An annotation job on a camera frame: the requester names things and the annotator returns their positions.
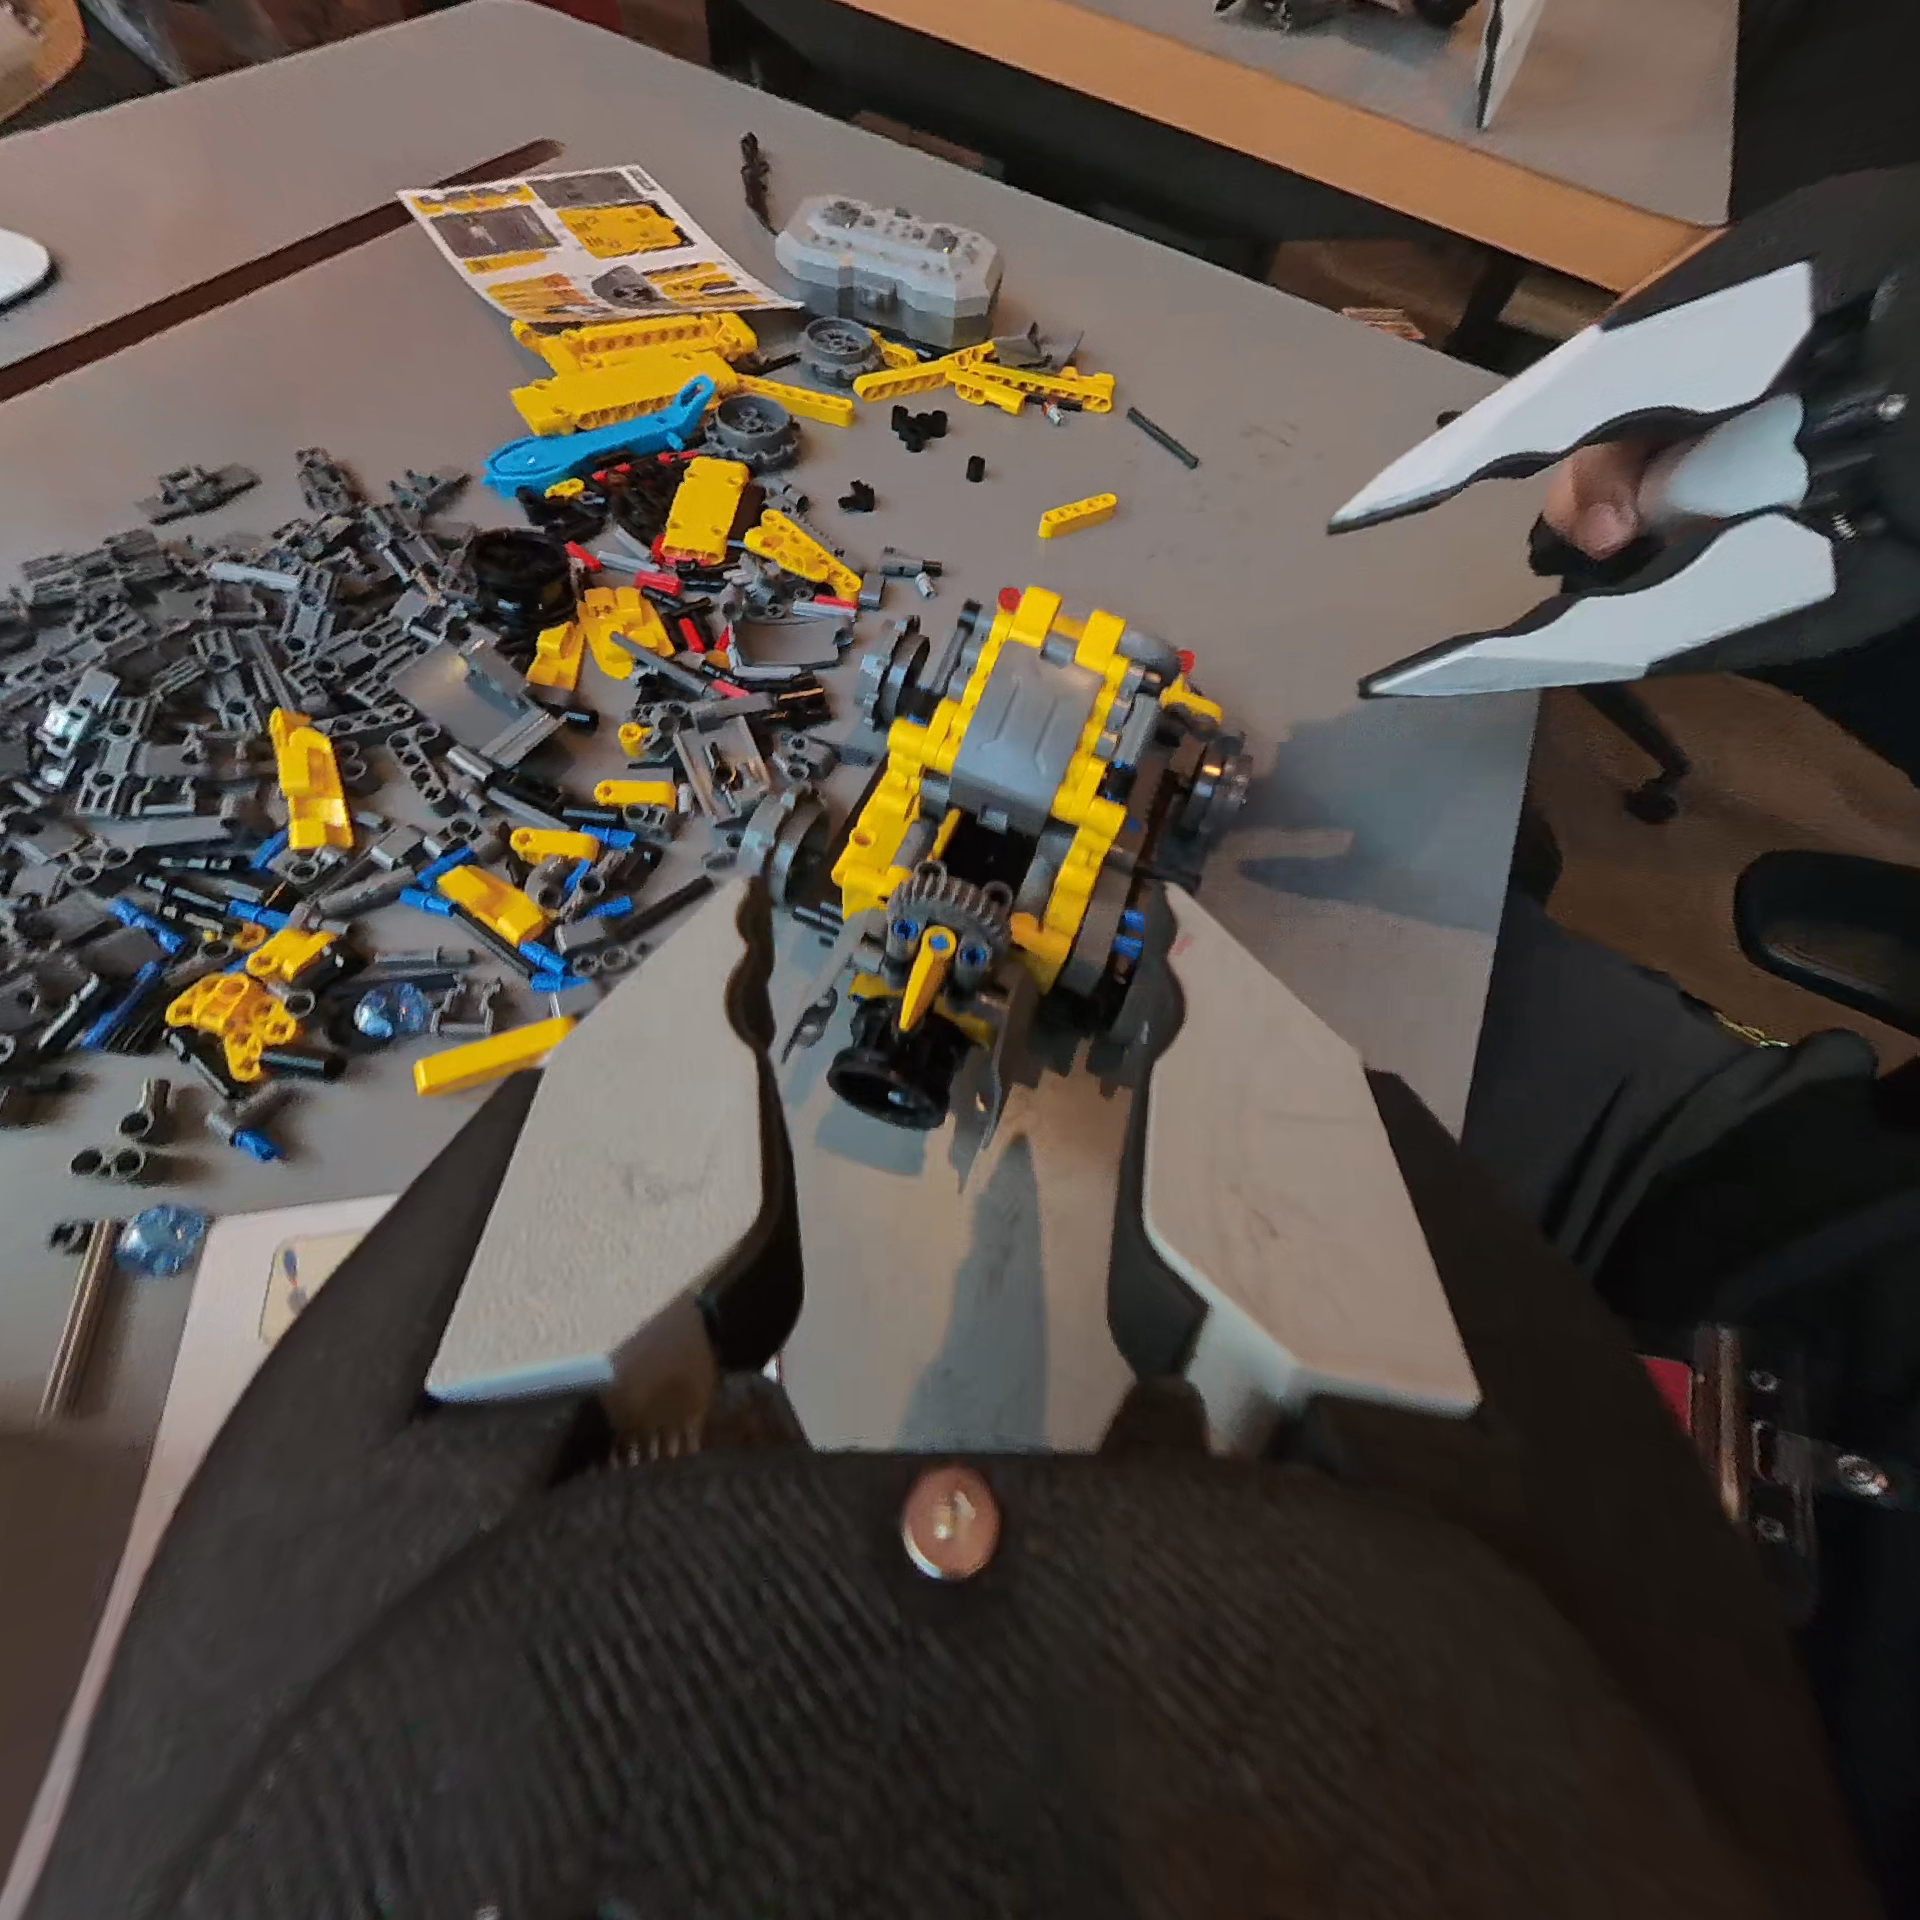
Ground yellow toy brick vehicle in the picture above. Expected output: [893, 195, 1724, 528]
[744, 584, 1256, 1126]

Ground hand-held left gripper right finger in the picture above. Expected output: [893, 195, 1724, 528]
[1101, 882, 1489, 1448]

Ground person's right hand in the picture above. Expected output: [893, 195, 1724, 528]
[1530, 441, 1652, 577]

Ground yellow grey sticker sheet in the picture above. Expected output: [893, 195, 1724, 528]
[397, 165, 797, 320]

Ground stack of yellow long beams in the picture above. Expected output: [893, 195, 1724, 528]
[509, 306, 760, 441]

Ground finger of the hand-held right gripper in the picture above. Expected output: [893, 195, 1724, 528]
[1328, 262, 1825, 534]
[1357, 510, 1841, 698]

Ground blue brick separator tool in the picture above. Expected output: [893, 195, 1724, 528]
[482, 374, 720, 496]

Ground pile of dark brick pieces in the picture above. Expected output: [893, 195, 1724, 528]
[0, 441, 888, 1185]

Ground open instruction booklet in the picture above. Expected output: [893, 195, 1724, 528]
[90, 1190, 404, 1696]

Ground black spoked wheel rim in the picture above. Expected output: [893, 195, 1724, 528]
[464, 526, 579, 627]

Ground grey long axle rods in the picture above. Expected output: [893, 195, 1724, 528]
[37, 1218, 122, 1423]

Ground loose yellow beams group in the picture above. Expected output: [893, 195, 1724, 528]
[856, 336, 1120, 417]

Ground black and red worn device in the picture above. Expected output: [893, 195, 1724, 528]
[1642, 1318, 1894, 1592]

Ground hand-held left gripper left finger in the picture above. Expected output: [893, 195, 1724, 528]
[424, 877, 797, 1403]

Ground black office chair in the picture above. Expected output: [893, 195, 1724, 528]
[1733, 847, 1920, 1040]

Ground grey brick battery box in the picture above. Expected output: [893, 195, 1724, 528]
[776, 194, 1004, 345]

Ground black gear brick assembly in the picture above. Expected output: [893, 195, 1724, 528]
[877, 877, 1010, 1038]

